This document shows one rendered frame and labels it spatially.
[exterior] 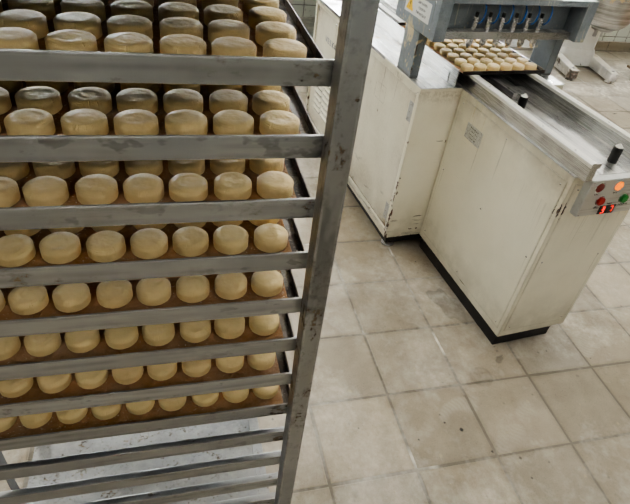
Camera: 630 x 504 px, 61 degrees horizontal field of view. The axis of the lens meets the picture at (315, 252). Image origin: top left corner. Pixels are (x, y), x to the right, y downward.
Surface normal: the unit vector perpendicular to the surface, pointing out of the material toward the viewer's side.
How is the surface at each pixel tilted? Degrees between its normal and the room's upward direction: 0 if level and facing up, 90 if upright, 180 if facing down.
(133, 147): 90
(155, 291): 0
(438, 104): 90
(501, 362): 0
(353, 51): 90
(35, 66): 90
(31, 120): 0
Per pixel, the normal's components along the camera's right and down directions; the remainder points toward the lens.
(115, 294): 0.11, -0.77
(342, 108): 0.22, 0.64
